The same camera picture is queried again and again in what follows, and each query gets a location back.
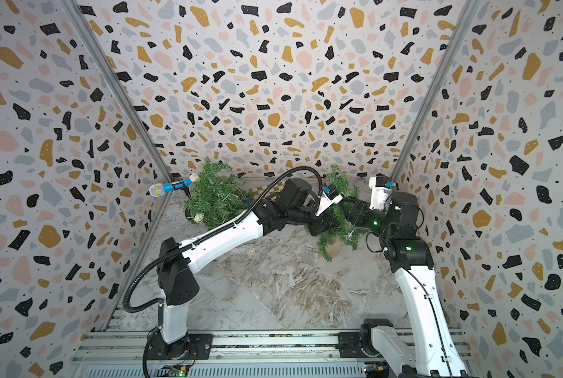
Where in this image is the silver star string light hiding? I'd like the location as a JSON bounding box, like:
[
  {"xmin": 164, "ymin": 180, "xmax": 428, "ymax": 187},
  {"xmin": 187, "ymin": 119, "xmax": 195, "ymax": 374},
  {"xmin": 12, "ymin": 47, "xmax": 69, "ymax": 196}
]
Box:
[{"xmin": 326, "ymin": 195, "xmax": 369, "ymax": 250}]

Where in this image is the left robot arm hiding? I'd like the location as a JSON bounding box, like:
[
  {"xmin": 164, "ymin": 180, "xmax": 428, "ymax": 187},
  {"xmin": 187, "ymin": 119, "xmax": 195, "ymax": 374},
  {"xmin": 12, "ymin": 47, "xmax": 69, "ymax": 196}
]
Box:
[{"xmin": 153, "ymin": 178, "xmax": 343, "ymax": 356}]

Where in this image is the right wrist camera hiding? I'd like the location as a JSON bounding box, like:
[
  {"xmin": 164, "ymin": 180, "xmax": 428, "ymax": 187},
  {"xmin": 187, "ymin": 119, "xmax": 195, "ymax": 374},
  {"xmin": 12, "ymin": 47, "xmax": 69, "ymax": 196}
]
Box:
[{"xmin": 368, "ymin": 175, "xmax": 396, "ymax": 210}]

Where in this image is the green christmas tree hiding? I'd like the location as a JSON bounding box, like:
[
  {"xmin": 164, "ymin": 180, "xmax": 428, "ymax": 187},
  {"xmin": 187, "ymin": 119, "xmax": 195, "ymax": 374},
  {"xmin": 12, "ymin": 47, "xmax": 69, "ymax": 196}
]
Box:
[
  {"xmin": 317, "ymin": 165, "xmax": 366, "ymax": 262},
  {"xmin": 185, "ymin": 157, "xmax": 247, "ymax": 229}
]

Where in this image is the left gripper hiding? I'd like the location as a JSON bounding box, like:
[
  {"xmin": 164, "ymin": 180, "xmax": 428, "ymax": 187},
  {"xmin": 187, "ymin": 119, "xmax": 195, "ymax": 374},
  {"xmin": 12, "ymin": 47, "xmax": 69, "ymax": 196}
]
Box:
[{"xmin": 288, "ymin": 200, "xmax": 345, "ymax": 239}]

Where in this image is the left black corrugated cable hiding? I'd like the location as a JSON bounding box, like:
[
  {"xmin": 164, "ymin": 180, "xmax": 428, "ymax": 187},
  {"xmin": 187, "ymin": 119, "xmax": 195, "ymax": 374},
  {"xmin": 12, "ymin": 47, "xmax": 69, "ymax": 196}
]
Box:
[{"xmin": 121, "ymin": 164, "xmax": 325, "ymax": 378}]

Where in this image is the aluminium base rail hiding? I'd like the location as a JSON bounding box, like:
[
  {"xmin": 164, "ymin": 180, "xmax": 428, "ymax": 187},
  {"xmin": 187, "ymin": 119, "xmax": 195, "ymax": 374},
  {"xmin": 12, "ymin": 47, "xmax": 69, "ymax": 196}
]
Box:
[{"xmin": 68, "ymin": 328, "xmax": 476, "ymax": 378}]

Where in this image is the wooden chessboard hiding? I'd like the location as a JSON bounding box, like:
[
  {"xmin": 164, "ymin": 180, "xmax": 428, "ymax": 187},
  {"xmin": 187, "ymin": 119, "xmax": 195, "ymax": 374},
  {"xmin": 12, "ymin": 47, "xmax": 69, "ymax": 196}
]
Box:
[{"xmin": 248, "ymin": 183, "xmax": 284, "ymax": 200}]

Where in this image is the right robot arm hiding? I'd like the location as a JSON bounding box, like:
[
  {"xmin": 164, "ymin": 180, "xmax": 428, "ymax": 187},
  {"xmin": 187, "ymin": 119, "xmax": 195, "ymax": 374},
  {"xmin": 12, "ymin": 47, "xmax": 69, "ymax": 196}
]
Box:
[{"xmin": 341, "ymin": 192, "xmax": 470, "ymax": 377}]

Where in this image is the blue toy microphone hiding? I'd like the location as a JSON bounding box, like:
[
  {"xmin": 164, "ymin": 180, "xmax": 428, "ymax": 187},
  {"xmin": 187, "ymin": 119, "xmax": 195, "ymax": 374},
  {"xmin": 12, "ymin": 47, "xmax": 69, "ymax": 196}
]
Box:
[{"xmin": 149, "ymin": 179, "xmax": 193, "ymax": 198}]

